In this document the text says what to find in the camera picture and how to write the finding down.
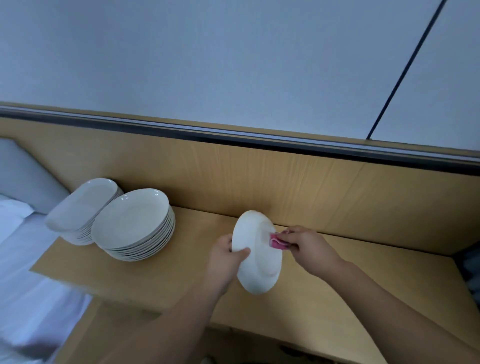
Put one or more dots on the white pillow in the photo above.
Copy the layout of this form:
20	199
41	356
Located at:
11	217

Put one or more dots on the person's left hand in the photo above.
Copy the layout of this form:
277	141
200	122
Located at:
223	266

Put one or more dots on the grey curtain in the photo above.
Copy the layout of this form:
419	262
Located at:
469	274

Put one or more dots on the grey upholstered headboard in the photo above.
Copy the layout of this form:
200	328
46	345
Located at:
26	176

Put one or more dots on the pink cleaning cloth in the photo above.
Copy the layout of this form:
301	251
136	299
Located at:
277	242

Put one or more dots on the black wall rail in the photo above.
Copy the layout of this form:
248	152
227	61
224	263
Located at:
225	139

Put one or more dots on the person's left forearm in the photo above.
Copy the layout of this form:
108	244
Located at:
169	330

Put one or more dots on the person's right forearm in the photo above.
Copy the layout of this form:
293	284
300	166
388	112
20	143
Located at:
409	319

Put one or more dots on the pile of white round plates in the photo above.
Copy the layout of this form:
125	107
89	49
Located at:
127	217

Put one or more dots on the person's right hand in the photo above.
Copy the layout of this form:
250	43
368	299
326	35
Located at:
315	251

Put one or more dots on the white bed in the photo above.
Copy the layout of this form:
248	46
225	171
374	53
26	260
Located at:
30	300

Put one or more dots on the pile of white oblong plates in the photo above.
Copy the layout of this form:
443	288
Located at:
75	202

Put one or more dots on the white glossy round plate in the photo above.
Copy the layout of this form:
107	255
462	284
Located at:
255	232

